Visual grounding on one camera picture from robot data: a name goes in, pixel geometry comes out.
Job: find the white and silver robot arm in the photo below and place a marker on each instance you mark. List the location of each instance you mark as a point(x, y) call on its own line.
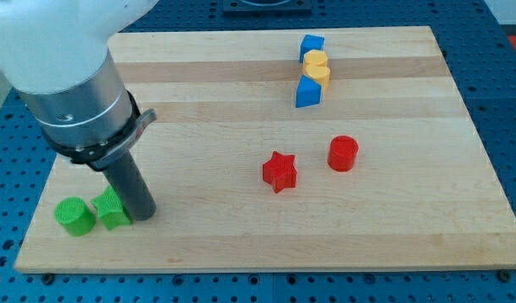
point(56, 55)

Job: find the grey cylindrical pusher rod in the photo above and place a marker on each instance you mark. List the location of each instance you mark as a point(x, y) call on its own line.
point(125, 178)

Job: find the yellow cylinder block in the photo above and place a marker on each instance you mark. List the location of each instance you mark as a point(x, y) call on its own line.
point(315, 58)

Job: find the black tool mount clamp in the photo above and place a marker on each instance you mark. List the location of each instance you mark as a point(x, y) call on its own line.
point(101, 155)

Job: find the green cylinder block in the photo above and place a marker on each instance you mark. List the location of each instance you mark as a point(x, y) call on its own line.
point(74, 216)

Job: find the blue cube block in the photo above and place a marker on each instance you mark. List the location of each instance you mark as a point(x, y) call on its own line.
point(309, 43)

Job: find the red star block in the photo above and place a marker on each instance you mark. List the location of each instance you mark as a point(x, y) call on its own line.
point(280, 172)

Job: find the blue triangular block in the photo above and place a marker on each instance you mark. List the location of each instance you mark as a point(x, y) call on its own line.
point(308, 92)

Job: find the yellow heart block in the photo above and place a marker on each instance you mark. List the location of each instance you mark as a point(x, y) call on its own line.
point(320, 74)

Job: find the green star block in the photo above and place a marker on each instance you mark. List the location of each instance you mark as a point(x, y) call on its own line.
point(110, 209)

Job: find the wooden board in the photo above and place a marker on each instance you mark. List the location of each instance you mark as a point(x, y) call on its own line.
point(422, 194)

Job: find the red cylinder block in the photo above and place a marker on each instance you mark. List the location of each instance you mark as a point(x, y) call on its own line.
point(343, 151)

